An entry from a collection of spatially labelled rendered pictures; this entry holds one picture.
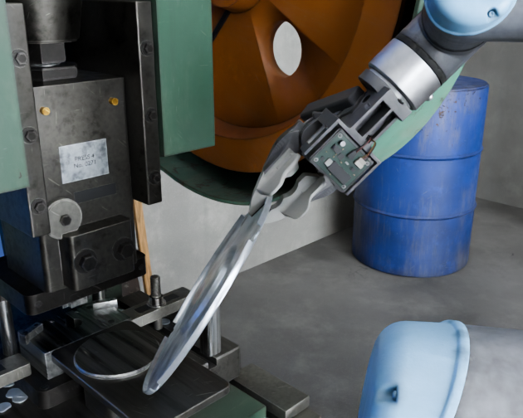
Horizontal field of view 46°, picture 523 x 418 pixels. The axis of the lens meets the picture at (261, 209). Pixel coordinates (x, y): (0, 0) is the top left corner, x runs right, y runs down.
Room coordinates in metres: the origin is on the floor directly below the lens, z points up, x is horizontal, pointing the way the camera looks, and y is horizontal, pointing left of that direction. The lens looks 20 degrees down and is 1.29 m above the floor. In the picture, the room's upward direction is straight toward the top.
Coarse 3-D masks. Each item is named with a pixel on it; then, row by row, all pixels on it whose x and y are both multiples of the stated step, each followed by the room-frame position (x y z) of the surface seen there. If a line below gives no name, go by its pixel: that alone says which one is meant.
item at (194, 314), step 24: (240, 216) 0.83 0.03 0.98; (264, 216) 0.65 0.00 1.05; (240, 240) 0.72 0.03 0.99; (216, 264) 0.74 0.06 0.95; (240, 264) 0.59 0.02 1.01; (192, 288) 0.83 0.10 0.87; (216, 288) 0.64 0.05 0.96; (192, 312) 0.66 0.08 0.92; (192, 336) 0.56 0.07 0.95; (168, 360) 0.64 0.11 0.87; (144, 384) 0.66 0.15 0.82
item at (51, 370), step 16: (48, 320) 0.88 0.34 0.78; (64, 320) 0.88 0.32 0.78; (80, 320) 0.89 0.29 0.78; (96, 320) 0.88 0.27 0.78; (112, 320) 0.88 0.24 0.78; (128, 320) 0.89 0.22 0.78; (48, 336) 0.84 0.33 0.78; (64, 336) 0.84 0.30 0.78; (80, 336) 0.84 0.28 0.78; (32, 352) 0.82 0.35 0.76; (48, 352) 0.79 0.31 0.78; (48, 368) 0.79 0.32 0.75
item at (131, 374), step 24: (96, 336) 0.83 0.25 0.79; (120, 336) 0.83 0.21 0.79; (144, 336) 0.83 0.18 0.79; (72, 360) 0.77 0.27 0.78; (96, 360) 0.76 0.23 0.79; (120, 360) 0.76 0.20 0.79; (144, 360) 0.76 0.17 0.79; (192, 360) 0.77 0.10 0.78; (96, 384) 0.71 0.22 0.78; (120, 384) 0.71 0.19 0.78; (168, 384) 0.71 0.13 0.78; (192, 384) 0.71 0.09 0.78; (216, 384) 0.71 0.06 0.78; (96, 408) 0.74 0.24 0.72; (120, 408) 0.66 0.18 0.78; (144, 408) 0.66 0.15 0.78; (168, 408) 0.66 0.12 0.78; (192, 408) 0.66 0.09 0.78
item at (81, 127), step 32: (64, 64) 0.88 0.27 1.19; (64, 96) 0.80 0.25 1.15; (96, 96) 0.83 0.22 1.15; (64, 128) 0.80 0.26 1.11; (96, 128) 0.83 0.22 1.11; (64, 160) 0.79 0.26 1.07; (96, 160) 0.83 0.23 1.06; (128, 160) 0.86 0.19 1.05; (64, 192) 0.79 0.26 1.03; (96, 192) 0.82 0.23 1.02; (128, 192) 0.86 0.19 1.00; (64, 224) 0.77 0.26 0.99; (96, 224) 0.81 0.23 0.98; (128, 224) 0.82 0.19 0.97; (32, 256) 0.78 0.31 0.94; (64, 256) 0.77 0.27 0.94; (96, 256) 0.78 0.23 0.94; (128, 256) 0.81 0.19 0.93; (64, 288) 0.78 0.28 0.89
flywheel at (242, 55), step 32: (224, 0) 1.10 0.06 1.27; (256, 0) 1.09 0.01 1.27; (288, 0) 1.05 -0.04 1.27; (320, 0) 1.00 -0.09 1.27; (352, 0) 0.96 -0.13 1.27; (384, 0) 0.88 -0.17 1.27; (224, 32) 1.16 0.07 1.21; (256, 32) 1.10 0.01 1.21; (320, 32) 1.00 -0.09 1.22; (352, 32) 0.96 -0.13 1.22; (384, 32) 0.88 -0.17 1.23; (224, 64) 1.16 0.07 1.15; (256, 64) 1.10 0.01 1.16; (320, 64) 1.00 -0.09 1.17; (352, 64) 0.91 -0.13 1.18; (224, 96) 1.16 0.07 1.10; (256, 96) 1.10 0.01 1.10; (288, 96) 1.05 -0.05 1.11; (320, 96) 0.95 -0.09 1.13; (224, 128) 1.14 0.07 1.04; (256, 128) 1.10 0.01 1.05; (288, 128) 1.00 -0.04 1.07; (224, 160) 1.11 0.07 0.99; (256, 160) 1.05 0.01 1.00
